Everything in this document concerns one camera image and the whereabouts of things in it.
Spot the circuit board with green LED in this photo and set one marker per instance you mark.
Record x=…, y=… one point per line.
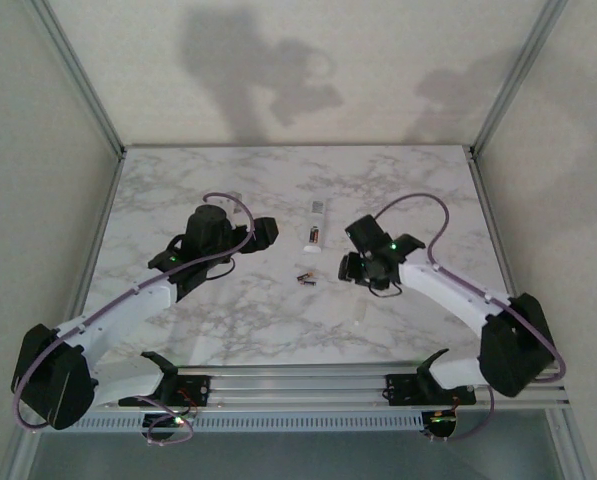
x=440, y=425
x=170, y=422

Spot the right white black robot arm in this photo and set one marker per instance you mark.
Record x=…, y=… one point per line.
x=453, y=295

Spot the aluminium front rail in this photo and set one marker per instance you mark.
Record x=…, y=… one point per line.
x=298, y=385

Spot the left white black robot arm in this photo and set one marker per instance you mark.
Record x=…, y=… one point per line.
x=118, y=310

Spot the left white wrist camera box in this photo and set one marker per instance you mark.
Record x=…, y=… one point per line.
x=233, y=202

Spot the aluminium table side rail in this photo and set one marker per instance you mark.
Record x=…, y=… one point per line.
x=95, y=240
x=488, y=215

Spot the long white remote control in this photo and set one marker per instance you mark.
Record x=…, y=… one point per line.
x=317, y=215

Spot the aluminium frame post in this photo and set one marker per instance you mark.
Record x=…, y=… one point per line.
x=78, y=75
x=520, y=75

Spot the aluminium frame leg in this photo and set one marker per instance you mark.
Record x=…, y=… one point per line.
x=13, y=460
x=570, y=445

